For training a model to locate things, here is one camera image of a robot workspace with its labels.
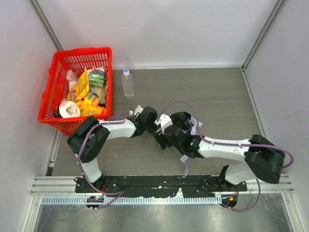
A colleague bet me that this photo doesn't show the lavender folding umbrella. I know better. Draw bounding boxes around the lavender folding umbrella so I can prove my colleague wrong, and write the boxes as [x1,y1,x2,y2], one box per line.
[154,111,204,177]

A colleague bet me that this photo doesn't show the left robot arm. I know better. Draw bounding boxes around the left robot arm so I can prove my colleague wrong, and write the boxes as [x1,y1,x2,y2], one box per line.
[67,106,157,193]

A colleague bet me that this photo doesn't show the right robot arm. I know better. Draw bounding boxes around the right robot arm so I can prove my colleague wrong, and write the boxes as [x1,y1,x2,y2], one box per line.
[153,125,285,188]

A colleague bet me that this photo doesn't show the clear plastic water bottle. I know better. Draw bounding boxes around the clear plastic water bottle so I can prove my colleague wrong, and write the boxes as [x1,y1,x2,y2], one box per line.
[121,69,135,99]

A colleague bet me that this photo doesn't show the orange snack package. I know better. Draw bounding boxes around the orange snack package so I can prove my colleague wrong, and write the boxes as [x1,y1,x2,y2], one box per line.
[76,100,106,116]

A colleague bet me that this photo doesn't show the green sponge pack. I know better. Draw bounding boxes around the green sponge pack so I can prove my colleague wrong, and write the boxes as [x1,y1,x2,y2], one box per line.
[87,68,107,87]

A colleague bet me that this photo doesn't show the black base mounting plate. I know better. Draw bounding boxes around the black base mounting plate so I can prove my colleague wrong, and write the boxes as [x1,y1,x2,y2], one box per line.
[75,175,247,198]

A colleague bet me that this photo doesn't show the yellow chips bag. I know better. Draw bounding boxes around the yellow chips bag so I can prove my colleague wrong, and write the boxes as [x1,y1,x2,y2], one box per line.
[66,68,89,102]

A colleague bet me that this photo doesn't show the white tape roll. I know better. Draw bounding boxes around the white tape roll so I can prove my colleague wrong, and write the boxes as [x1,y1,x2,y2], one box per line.
[59,101,81,118]

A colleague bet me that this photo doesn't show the white small box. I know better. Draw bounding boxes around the white small box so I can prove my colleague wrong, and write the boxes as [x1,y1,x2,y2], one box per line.
[66,70,78,90]

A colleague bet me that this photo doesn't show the red plastic basket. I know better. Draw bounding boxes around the red plastic basket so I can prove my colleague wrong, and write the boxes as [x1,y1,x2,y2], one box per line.
[38,47,114,135]

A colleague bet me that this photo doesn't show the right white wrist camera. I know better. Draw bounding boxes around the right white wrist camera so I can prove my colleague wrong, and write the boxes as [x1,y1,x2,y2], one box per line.
[154,114,173,130]

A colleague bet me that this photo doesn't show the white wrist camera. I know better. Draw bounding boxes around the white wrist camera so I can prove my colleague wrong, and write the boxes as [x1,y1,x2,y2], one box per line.
[129,105,144,117]
[154,114,173,130]

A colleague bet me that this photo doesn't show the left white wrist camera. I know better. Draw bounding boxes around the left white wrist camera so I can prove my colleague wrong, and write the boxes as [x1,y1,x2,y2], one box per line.
[129,105,144,117]

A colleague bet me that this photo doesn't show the aluminium rail frame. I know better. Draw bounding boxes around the aluminium rail frame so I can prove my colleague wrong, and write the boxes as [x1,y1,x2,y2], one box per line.
[30,174,295,195]

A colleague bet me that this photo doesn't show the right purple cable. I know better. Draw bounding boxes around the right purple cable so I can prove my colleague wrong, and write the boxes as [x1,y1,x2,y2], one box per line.
[158,100,295,213]

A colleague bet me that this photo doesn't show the white slotted cable duct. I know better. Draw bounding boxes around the white slotted cable duct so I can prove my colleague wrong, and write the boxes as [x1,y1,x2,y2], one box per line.
[41,194,222,206]

